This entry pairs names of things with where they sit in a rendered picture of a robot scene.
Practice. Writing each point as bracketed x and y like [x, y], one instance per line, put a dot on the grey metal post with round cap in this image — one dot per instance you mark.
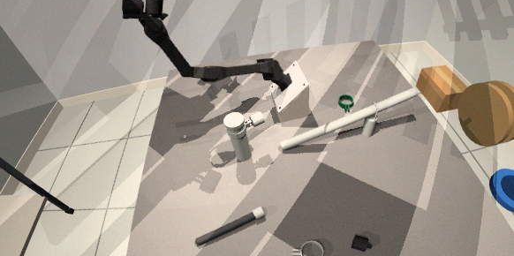
[234, 122]

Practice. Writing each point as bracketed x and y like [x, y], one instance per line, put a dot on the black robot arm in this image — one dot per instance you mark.
[156, 31]

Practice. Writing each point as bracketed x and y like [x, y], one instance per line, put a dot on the grey faceted cup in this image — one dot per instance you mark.
[254, 120]

